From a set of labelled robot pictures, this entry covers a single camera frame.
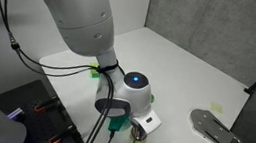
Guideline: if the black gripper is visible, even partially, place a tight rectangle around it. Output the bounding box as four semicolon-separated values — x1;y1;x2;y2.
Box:
129;122;150;143

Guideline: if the black robot base board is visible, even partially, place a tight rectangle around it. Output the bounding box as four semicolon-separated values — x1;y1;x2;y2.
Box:
0;74;101;143

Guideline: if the green translucent bowl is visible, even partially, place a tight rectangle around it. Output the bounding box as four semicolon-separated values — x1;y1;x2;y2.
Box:
107;111;134;134

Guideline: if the dark green cube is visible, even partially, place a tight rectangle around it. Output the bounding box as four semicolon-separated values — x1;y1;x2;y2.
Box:
90;69;101;79

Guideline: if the grey metal mounting plate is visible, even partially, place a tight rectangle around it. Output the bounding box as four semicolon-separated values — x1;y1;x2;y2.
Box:
186;107;247;143

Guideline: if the yellow sticky note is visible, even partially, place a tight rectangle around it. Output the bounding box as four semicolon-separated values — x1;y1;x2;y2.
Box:
209;100;225;115

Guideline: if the small lavender strip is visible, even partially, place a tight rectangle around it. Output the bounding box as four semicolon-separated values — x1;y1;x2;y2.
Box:
6;105;26;121

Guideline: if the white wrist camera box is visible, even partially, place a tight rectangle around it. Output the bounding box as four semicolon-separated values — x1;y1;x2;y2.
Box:
126;106;164;137

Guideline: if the red handled clamp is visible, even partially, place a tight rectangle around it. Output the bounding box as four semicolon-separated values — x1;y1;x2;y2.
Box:
48;122;78;143
33;93;60;116

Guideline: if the black cable with connector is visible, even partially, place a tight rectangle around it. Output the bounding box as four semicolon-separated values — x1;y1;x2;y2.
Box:
0;0;111;85

